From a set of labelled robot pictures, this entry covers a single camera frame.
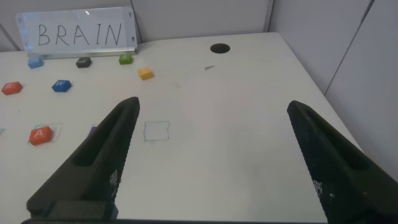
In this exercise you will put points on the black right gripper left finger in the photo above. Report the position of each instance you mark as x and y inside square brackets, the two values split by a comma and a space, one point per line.
[93, 174]

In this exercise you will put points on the orange block letter R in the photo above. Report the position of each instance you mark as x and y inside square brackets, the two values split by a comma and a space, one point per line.
[12, 88]

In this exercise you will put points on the black table grommet hole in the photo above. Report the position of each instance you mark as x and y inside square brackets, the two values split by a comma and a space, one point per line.
[220, 48]

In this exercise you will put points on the light blue letter block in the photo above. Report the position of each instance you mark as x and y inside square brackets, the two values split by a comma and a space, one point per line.
[35, 63]

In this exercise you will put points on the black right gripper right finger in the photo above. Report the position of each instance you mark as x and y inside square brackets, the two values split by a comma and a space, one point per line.
[348, 180]

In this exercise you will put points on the black block letter L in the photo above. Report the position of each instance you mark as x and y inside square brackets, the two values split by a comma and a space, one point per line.
[83, 62]

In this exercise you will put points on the purple block letter I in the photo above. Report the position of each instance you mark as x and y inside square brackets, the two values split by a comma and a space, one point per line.
[93, 131]

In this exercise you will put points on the green block letter S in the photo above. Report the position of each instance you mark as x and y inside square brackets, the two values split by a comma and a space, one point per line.
[125, 59]

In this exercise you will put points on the white BRAIN sign board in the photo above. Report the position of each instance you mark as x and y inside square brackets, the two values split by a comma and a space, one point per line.
[77, 34]

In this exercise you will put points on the orange block letter A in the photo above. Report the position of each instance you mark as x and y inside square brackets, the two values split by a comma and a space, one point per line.
[40, 136]

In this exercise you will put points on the blue block letter W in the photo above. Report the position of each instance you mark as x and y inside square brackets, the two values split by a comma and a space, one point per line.
[61, 86]

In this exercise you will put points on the yellow letter block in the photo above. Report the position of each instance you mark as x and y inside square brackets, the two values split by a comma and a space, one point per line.
[145, 73]

